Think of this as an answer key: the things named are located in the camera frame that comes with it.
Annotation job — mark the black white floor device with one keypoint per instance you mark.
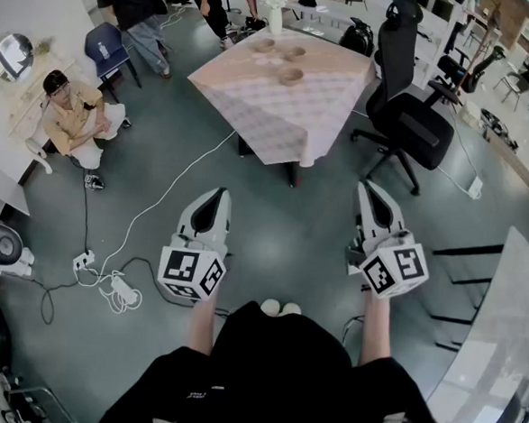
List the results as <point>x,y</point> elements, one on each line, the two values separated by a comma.
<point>94,183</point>

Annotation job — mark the clear water bottle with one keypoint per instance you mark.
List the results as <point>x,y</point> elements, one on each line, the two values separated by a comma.
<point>103,51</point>

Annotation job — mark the round wall mirror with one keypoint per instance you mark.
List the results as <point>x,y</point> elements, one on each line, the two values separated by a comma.
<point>13,57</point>

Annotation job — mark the black cloth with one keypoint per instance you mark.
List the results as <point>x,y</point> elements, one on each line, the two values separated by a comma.
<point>307,1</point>

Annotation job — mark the brown ceramic bowl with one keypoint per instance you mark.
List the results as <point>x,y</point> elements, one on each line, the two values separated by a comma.
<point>290,76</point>
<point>263,46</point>
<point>294,53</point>

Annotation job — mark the black office chair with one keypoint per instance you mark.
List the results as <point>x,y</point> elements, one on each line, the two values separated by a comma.
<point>406,121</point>

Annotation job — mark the white vase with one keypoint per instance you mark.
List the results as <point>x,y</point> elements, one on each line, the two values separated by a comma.
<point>276,23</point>

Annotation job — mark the person's right forearm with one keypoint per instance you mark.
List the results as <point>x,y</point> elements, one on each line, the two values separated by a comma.
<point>375,331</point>

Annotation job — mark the black metal rack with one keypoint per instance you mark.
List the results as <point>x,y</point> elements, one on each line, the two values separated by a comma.
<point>467,251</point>

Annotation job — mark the black floor bag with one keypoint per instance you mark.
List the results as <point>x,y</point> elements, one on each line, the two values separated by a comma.
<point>255,23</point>

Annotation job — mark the person's white shoe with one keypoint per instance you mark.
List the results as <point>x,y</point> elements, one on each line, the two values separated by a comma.
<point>270,307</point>
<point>291,308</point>

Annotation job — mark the white power strip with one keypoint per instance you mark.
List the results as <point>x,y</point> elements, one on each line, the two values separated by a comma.
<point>83,260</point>
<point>475,188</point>

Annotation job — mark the pink checked tablecloth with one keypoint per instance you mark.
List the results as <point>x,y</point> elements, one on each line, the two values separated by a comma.
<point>262,111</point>

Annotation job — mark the white black-faced device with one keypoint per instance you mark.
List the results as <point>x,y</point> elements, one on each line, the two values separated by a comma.
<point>0,246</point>

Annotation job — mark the grey stone counter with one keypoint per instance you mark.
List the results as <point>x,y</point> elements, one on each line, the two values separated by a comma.
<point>508,336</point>

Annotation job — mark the black table base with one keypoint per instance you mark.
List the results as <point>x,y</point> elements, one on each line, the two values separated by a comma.
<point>292,174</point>

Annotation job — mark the grey chair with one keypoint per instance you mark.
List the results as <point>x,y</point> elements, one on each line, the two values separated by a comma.
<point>512,85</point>

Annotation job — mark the white long table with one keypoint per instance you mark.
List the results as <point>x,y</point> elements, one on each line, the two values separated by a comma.
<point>332,12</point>

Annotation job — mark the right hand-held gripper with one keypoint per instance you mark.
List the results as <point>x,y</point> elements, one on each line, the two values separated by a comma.
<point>395,274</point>

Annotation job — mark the person's left forearm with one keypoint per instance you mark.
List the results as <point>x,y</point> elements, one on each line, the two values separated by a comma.
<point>200,328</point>

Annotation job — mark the black backpack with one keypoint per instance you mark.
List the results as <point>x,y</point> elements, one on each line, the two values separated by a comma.
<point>357,38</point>

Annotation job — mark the person's black shirt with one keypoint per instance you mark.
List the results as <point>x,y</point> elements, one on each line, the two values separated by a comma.
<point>280,379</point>

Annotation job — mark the person's left white shoe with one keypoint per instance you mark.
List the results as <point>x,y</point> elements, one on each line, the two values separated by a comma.
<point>270,307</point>

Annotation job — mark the blue chair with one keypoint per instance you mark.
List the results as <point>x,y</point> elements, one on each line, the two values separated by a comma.
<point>115,57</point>

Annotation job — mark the person's right white shoe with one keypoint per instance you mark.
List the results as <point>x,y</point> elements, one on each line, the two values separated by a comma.
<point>291,308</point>

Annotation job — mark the wooden coat stand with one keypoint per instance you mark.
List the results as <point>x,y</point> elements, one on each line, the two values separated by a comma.
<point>476,53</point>

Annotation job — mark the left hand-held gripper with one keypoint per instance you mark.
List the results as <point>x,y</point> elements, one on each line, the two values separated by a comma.
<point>183,273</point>

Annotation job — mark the black mesh chair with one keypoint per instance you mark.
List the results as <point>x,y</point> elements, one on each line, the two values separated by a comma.
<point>482,67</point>

